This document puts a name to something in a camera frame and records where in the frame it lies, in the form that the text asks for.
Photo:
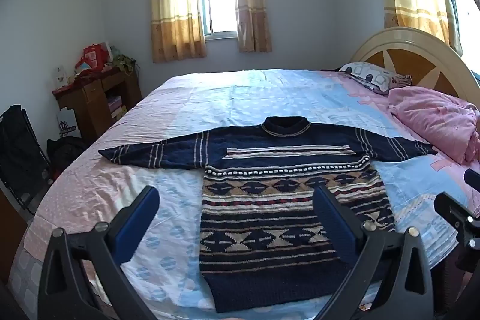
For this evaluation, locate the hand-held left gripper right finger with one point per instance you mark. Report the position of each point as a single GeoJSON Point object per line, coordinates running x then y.
{"type": "Point", "coordinates": [335, 226]}

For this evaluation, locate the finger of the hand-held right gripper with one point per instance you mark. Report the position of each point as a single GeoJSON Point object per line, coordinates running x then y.
{"type": "Point", "coordinates": [459, 211]}
{"type": "Point", "coordinates": [473, 179]}

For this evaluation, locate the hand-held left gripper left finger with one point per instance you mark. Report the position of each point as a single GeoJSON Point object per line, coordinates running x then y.
{"type": "Point", "coordinates": [137, 226]}

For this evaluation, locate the navy patterned knit sweater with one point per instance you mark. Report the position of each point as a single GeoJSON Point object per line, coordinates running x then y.
{"type": "Point", "coordinates": [270, 200]}

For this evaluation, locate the pink quilt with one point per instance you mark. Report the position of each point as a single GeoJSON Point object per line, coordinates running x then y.
{"type": "Point", "coordinates": [435, 117]}

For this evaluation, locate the black backpack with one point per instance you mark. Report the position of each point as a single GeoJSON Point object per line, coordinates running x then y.
{"type": "Point", "coordinates": [67, 155]}

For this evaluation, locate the boxes in desk shelf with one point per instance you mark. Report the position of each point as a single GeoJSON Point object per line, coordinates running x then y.
{"type": "Point", "coordinates": [115, 106]}

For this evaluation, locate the white paper bag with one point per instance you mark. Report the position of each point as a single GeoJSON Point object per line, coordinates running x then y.
{"type": "Point", "coordinates": [66, 125]}

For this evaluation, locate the brown wooden desk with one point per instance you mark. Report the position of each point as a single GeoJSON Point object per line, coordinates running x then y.
{"type": "Point", "coordinates": [90, 95]}

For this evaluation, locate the black folding chair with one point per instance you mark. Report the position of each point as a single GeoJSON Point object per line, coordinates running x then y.
{"type": "Point", "coordinates": [18, 151]}

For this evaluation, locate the cream and wood headboard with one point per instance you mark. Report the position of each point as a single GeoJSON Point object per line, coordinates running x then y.
{"type": "Point", "coordinates": [408, 54]}

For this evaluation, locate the patterned pillow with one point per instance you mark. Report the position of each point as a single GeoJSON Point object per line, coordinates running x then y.
{"type": "Point", "coordinates": [371, 74]}

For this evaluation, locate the bed with patterned sheet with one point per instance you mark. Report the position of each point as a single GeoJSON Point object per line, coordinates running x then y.
{"type": "Point", "coordinates": [232, 98]}

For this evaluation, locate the white card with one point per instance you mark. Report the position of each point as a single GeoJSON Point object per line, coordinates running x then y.
{"type": "Point", "coordinates": [62, 76]}

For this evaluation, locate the large side window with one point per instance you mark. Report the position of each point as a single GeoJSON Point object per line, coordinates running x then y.
{"type": "Point", "coordinates": [465, 5]}

